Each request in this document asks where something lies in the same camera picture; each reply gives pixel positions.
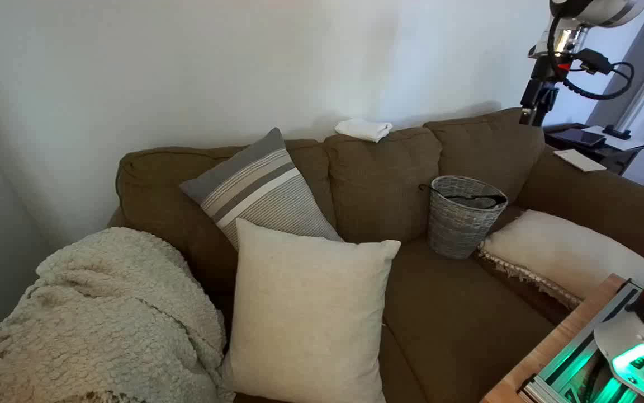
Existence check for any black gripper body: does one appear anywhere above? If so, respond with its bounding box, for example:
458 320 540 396
520 56 563 115

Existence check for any grey wicker bucket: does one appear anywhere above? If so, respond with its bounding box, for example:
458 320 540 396
427 172 511 262

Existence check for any white paper sheet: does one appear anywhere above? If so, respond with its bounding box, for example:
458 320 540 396
553 148 609 176

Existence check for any dark side table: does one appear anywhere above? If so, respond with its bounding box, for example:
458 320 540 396
543 122 644 177

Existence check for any white fringed pillow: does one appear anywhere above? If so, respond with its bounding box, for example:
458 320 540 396
477 209 644 310

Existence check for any white folded cloth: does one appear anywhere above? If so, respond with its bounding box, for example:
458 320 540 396
333 120 397 146

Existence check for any brown fabric sofa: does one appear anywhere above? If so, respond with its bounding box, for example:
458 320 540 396
108 109 644 403

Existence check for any wooden mounting board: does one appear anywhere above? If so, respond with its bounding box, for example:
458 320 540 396
482 273 632 403

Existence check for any grey striped throw pillow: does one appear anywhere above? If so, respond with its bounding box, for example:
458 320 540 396
179 125 343 251

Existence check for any cream square throw pillow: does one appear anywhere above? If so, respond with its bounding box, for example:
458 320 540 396
222 218 405 403

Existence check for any cream knitted blanket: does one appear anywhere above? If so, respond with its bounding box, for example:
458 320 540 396
0 225 228 403

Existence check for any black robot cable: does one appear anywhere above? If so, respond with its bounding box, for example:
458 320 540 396
558 47 638 104

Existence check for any aluminium rail frame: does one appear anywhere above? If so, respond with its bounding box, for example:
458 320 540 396
521 281 644 403

